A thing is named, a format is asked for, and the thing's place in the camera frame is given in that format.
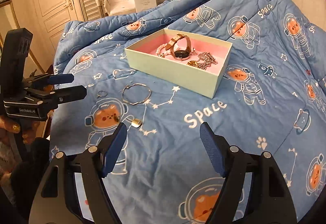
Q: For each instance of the small silver hoop earring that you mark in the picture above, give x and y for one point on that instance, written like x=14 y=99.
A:
x=98 y=95

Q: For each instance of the mint box with pink lining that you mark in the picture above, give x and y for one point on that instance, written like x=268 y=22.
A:
x=173 y=73

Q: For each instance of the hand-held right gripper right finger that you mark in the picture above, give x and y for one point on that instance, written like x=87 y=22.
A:
x=212 y=150

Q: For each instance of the large silver hoop earring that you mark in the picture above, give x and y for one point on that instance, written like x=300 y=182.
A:
x=150 y=94

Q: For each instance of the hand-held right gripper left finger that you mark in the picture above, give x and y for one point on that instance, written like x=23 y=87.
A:
x=114 y=152

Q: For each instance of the rose gold wristwatch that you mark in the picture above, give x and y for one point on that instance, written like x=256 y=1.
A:
x=181 y=54

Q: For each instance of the person's left hand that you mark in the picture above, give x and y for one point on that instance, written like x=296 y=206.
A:
x=10 y=124

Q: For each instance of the blue astronaut bear printed blanket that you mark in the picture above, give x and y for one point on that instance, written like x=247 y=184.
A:
x=165 y=162

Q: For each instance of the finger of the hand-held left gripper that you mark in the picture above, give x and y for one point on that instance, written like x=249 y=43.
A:
x=61 y=78
x=68 y=92

